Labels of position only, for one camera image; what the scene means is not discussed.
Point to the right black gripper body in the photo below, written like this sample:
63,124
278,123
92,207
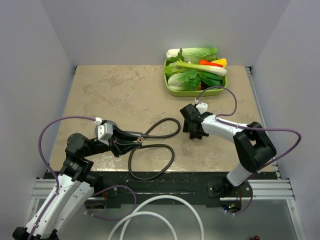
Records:
187,127

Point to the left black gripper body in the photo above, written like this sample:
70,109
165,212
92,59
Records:
111,143

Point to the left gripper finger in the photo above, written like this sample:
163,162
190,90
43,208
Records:
123,148
129,136

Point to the black T-shaped fitting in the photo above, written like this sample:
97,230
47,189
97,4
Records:
195,135

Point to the grey shower head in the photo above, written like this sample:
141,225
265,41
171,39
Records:
110,122

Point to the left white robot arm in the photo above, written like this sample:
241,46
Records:
76,182

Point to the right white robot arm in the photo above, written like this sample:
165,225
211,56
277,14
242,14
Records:
253,146

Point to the green vegetable tray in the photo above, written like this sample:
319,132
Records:
170,69

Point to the napa cabbage in front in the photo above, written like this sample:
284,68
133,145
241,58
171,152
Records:
185,81

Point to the napa cabbage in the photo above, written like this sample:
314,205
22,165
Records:
185,81
193,55

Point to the dark green leafy vegetable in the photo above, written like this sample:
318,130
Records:
210,79

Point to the green celery stalk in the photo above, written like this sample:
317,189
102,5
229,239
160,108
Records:
220,71

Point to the orange carrot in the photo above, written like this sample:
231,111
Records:
209,63

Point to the napa cabbage at back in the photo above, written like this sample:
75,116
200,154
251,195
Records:
193,55

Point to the yellow pepper piece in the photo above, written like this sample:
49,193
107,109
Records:
222,62

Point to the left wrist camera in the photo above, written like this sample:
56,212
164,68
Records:
102,130

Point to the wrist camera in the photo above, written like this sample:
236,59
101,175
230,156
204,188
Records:
200,106
102,130

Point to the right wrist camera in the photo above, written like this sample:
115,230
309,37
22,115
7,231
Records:
200,106

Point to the black mounting base plate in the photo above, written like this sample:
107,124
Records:
198,188

